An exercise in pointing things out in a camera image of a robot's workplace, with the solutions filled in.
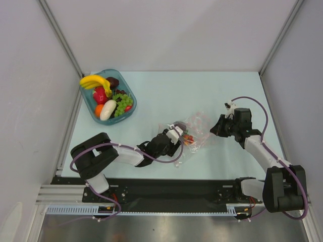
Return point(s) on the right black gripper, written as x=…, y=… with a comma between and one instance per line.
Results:
x=221, y=126

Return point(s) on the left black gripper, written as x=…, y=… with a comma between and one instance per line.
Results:
x=173, y=147

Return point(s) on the red fake cherry tomatoes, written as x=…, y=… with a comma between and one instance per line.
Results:
x=188, y=140

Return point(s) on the clear zip top bag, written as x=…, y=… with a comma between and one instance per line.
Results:
x=198, y=125

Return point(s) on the green fake grapes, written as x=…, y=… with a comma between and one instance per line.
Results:
x=122, y=102

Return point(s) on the fake orange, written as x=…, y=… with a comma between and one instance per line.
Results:
x=98, y=110

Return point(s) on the yellow fake banana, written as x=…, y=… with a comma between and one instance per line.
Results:
x=93, y=81

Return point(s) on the dark purple fake fruit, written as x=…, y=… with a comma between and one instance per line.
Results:
x=180, y=124

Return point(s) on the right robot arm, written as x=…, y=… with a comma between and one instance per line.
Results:
x=284, y=186

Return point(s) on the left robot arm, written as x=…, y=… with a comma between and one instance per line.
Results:
x=94, y=155

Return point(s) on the small red fake apple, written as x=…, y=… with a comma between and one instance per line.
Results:
x=128, y=108

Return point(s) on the purple fake grapes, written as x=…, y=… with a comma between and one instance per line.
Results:
x=120, y=92

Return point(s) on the dark red fake apple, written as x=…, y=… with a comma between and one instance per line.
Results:
x=114, y=83

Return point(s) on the teal plastic bin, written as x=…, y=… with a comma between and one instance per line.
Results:
x=91, y=104

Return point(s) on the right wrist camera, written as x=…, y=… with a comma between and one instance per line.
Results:
x=230, y=106

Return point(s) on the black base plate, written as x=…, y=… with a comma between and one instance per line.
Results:
x=170, y=195

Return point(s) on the right white cable duct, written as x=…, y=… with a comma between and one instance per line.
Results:
x=238, y=209

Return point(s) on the white cable duct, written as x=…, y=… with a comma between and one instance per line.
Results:
x=238, y=209
x=80, y=210

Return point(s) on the left white cable duct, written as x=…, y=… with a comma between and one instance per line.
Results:
x=80, y=210

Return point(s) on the aluminium rail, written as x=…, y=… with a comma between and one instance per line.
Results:
x=60, y=194

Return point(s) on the right aluminium frame post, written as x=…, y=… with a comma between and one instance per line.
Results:
x=282, y=33

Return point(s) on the aluminium frame post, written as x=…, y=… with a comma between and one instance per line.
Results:
x=282, y=33
x=59, y=35

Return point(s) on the left aluminium frame post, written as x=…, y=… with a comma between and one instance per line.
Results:
x=59, y=35

